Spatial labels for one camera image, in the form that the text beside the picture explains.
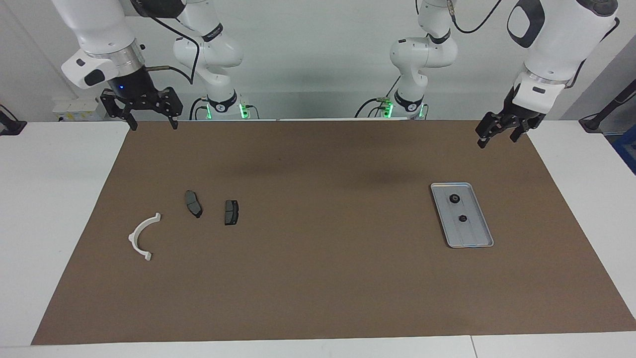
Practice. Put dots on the silver metal tray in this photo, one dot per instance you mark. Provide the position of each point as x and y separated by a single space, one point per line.
472 233

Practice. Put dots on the blue crate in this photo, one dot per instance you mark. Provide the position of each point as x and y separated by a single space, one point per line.
627 149

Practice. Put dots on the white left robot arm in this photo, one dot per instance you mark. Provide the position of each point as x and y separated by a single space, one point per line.
561 40

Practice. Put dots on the rectangular dark brake pad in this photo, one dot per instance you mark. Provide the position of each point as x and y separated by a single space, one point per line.
231 213

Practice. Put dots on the white semicircular bracket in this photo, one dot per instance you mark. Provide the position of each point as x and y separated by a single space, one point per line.
133 237

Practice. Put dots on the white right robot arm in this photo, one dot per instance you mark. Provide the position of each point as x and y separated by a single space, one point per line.
99 30

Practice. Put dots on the black table clamp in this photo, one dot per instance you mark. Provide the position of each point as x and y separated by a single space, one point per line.
594 122
10 127

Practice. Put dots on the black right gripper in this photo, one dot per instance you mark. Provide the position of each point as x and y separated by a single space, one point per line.
131 87

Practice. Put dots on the elongated dark brake pad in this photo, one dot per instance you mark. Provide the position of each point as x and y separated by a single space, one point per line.
193 204

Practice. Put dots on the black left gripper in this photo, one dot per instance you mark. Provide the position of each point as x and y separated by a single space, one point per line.
521 119

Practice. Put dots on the brown table mat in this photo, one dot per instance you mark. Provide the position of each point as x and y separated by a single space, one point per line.
318 273

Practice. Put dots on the white power strip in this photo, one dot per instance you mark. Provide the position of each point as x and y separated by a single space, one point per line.
79 107

